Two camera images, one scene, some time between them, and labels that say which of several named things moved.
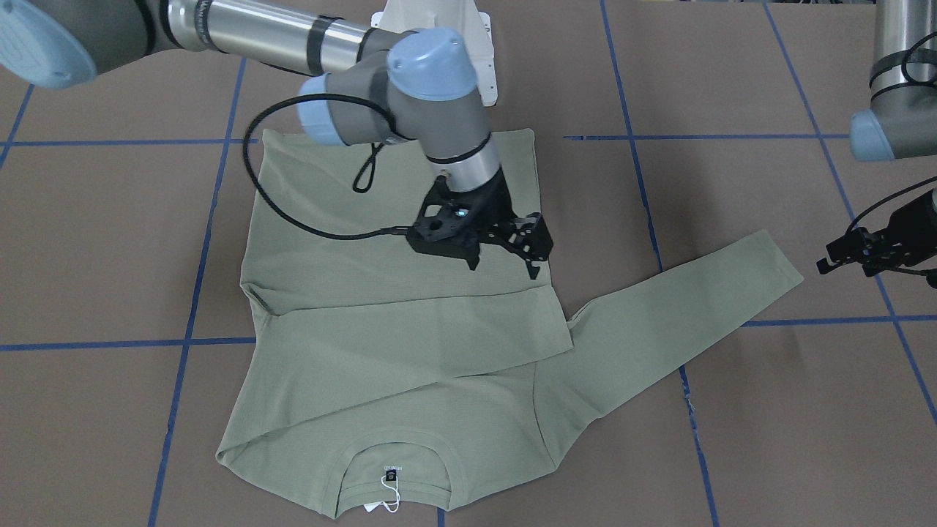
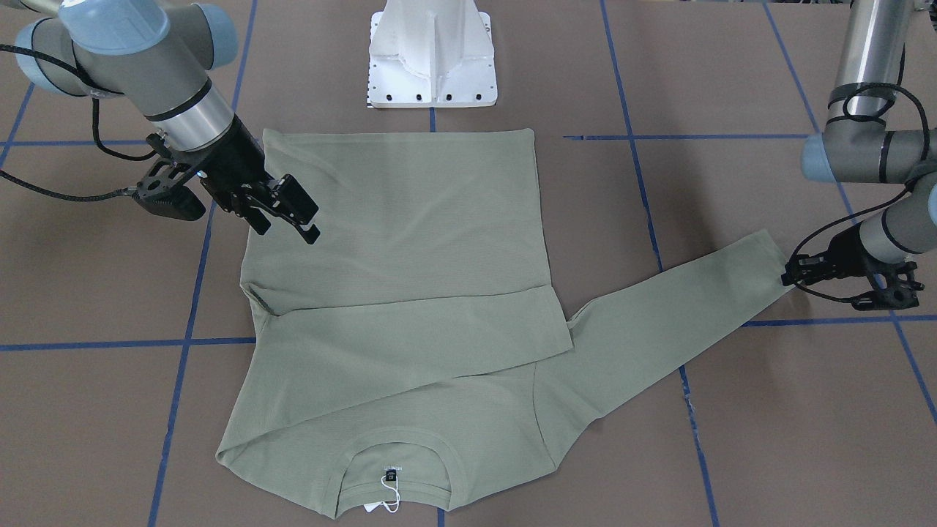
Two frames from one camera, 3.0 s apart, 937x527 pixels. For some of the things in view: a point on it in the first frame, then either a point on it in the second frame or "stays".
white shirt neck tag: (389, 481) stays
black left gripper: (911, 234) → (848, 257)
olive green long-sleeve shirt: (389, 382) stays
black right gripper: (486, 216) → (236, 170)
